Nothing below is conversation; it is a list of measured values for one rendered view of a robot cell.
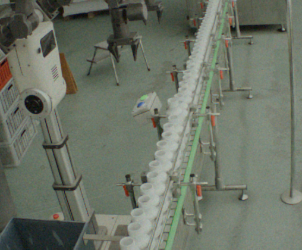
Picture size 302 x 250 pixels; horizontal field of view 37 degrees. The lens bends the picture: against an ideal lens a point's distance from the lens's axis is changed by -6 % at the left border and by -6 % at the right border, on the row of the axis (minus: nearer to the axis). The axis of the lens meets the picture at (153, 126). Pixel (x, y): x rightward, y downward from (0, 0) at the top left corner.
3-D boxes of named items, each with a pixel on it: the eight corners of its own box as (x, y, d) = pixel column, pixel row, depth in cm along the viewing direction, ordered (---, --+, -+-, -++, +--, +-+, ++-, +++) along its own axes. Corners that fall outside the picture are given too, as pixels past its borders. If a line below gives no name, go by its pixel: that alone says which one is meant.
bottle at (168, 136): (182, 169, 168) (176, 128, 160) (181, 179, 163) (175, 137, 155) (165, 170, 169) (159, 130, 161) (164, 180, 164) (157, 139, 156)
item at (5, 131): (10, 144, 373) (3, 121, 362) (-29, 148, 379) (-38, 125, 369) (32, 111, 426) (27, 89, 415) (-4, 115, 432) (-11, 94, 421)
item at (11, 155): (18, 167, 383) (10, 145, 373) (-22, 169, 390) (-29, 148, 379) (38, 131, 436) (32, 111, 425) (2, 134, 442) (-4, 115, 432)
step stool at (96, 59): (118, 61, 569) (112, 29, 549) (151, 70, 525) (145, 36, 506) (86, 75, 544) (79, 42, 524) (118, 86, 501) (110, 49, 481)
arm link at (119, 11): (110, 5, 162) (106, 9, 157) (129, 2, 160) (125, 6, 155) (114, 22, 165) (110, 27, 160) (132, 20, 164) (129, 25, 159)
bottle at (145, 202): (163, 247, 133) (155, 204, 126) (143, 250, 134) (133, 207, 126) (163, 234, 139) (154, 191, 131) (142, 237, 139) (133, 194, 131)
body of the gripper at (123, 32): (135, 42, 161) (131, 22, 158) (107, 45, 164) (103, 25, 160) (138, 36, 167) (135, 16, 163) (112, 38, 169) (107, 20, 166)
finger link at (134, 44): (140, 63, 165) (135, 38, 160) (120, 65, 167) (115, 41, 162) (143, 56, 171) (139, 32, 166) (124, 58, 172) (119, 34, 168)
